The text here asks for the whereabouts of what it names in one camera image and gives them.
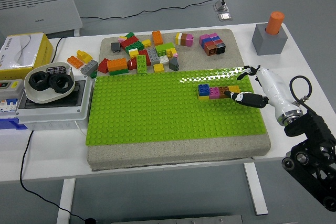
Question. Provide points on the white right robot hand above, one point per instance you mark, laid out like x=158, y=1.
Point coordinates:
x=273, y=90

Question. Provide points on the small pink brick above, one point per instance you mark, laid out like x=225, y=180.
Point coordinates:
x=191, y=40
x=175, y=55
x=122, y=40

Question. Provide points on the green studded baseplate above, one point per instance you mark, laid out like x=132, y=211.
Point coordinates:
x=157, y=108

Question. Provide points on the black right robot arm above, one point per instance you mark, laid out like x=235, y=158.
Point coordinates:
x=315, y=127

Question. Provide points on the yellow-orange brick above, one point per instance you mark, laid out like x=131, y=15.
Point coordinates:
x=233, y=88

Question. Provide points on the grey block holder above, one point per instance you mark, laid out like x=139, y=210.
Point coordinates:
x=267, y=43

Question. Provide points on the brown square brick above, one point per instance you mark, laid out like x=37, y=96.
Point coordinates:
x=223, y=91
x=185, y=39

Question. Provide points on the black cube brick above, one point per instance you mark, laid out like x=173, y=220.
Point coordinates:
x=221, y=48

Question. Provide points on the orange cylinder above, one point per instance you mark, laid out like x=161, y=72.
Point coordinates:
x=275, y=22

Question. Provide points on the blue square brick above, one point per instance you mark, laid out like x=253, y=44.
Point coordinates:
x=204, y=89

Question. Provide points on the yellow flat brick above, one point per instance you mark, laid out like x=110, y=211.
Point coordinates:
x=203, y=97

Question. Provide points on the brown cube brick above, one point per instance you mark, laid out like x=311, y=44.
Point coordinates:
x=211, y=50

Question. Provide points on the red cube brick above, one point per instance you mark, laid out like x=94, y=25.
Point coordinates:
x=208, y=46

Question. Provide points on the blue cube brick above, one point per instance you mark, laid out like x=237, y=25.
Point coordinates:
x=210, y=41

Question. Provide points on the pink cube brick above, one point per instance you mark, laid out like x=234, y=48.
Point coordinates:
x=214, y=35

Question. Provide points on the magenta cube brick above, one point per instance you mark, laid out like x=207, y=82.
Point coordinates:
x=203, y=38

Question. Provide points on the metal floor socket plate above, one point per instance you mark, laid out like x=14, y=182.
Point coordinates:
x=225, y=16

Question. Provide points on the open metal floor socket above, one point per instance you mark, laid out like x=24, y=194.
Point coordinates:
x=221, y=6

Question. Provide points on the white table leg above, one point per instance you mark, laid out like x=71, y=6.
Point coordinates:
x=256, y=190
x=65, y=200

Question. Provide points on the dark grey slope brick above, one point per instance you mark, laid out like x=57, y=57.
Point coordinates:
x=173, y=64

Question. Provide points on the thin white brick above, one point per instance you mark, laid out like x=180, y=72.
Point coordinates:
x=179, y=41

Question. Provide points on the yellow square brick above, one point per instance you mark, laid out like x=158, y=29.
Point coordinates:
x=158, y=68
x=172, y=51
x=146, y=43

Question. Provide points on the thin yellow brick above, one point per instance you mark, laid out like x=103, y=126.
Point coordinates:
x=177, y=36

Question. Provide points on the grey-brown foam mat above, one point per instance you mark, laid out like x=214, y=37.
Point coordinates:
x=170, y=155

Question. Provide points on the light grey brick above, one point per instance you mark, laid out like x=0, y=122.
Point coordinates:
x=153, y=55
x=89, y=67

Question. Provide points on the tall orange brick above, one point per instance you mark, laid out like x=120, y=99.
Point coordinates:
x=157, y=37

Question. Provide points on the long lime green brick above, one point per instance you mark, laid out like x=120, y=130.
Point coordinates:
x=141, y=64

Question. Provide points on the white and yellow brick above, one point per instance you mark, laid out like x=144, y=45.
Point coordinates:
x=134, y=53

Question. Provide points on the dark green brick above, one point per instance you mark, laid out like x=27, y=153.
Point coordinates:
x=134, y=47

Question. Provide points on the large red brick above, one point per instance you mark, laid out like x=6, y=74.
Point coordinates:
x=130, y=42

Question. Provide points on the small green brick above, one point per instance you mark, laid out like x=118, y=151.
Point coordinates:
x=129, y=35
x=93, y=74

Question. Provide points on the green flat brick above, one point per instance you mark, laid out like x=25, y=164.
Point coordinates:
x=118, y=72

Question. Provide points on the large orange brick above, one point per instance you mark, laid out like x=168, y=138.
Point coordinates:
x=117, y=64

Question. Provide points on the red slope brick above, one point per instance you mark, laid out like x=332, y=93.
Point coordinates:
x=103, y=65

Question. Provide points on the yellow slope brick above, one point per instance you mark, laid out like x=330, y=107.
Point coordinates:
x=84, y=56

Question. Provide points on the flat orange brick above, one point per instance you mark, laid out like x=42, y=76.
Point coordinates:
x=74, y=61

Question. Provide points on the large black nut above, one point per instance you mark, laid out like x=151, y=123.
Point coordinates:
x=39, y=81
x=61, y=83

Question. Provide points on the black terminal block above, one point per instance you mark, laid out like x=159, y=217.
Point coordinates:
x=55, y=69

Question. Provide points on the black floor plug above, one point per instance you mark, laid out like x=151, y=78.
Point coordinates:
x=90, y=220

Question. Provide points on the white bowl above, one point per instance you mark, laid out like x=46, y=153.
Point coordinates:
x=39, y=97

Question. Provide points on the white panel heater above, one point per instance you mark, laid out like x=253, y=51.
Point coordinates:
x=36, y=9

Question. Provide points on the yellow and white tissue box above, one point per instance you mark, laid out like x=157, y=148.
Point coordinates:
x=18, y=51

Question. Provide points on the white circuit breaker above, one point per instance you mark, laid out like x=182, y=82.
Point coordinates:
x=9, y=105

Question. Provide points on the grey electrical enclosure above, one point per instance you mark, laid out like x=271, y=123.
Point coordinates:
x=52, y=115

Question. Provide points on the grey push-button switch box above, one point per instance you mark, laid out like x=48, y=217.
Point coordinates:
x=10, y=89

